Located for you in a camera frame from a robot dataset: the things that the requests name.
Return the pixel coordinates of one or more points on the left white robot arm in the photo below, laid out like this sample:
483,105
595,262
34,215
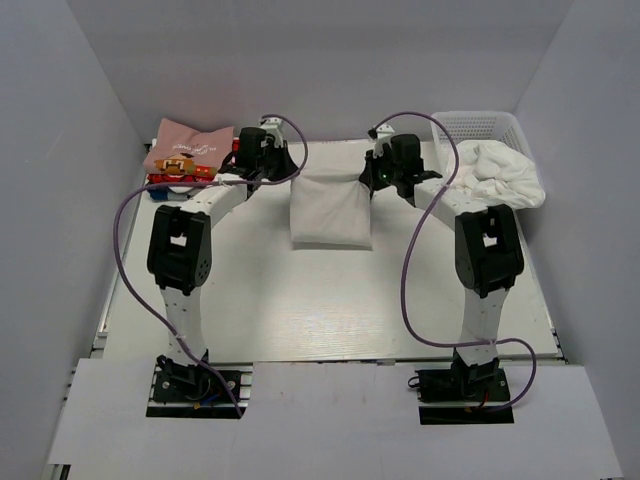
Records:
180,250

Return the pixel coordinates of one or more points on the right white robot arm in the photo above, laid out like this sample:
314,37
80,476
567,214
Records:
487,251

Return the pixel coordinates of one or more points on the folded pink t-shirt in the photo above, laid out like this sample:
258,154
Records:
170,131

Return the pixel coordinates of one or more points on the white plastic basket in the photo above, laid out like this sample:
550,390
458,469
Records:
484,125

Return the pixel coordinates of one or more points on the folded blue white t-shirt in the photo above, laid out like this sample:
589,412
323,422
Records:
162,192

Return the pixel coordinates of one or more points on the crumpled white t-shirt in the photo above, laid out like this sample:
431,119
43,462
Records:
492,172

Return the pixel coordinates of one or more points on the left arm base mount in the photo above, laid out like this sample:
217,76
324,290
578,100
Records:
202,396

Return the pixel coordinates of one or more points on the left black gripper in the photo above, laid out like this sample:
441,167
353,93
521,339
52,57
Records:
283,154

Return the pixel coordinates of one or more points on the white and green raglan t-shirt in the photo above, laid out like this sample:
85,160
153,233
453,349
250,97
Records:
330,209

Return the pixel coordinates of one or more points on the folded red t-shirt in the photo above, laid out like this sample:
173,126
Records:
195,160

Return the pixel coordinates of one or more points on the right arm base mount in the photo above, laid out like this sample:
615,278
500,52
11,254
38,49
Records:
442,403

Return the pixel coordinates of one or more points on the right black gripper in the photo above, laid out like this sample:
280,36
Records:
371,174

